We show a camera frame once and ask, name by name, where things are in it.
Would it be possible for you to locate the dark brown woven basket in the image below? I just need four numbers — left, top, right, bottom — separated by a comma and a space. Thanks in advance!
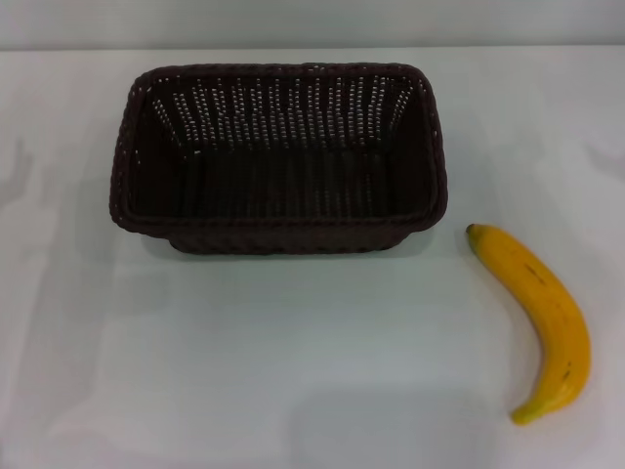
107, 62, 449, 256

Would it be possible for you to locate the yellow banana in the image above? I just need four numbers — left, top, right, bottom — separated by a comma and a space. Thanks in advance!
464, 223, 593, 426

